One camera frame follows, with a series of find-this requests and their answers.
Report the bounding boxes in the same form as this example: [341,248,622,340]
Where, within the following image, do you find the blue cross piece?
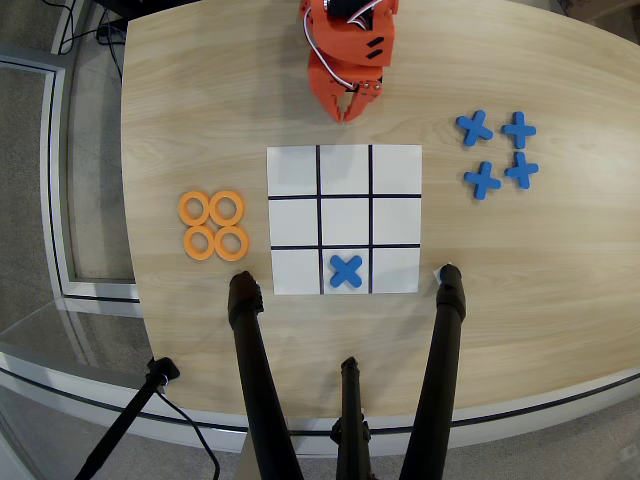
[328,253,364,290]
[454,109,495,147]
[501,110,538,150]
[463,160,503,201]
[503,151,541,190]

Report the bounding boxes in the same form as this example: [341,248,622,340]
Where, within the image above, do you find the grey metal floor frame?
[0,54,142,304]

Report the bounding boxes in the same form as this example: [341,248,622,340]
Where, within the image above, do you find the black stand pole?
[73,357,181,480]

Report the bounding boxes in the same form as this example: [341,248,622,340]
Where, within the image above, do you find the thick black tripod leg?
[227,270,306,480]
[397,263,469,480]

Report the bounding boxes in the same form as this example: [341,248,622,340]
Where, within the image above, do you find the black floor cables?
[49,0,125,81]

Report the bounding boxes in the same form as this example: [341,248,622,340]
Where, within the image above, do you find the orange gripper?
[307,46,386,125]

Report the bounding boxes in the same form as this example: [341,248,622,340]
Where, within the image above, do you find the thin black tripod leg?
[329,356,374,480]

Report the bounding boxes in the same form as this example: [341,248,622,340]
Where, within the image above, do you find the white tic-tac-toe grid sheet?
[265,143,424,296]

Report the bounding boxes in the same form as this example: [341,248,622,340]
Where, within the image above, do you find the black cable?
[154,388,222,480]

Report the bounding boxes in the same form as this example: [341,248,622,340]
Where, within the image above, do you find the orange ring piece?
[178,190,212,229]
[209,190,246,226]
[183,225,218,261]
[213,225,251,262]

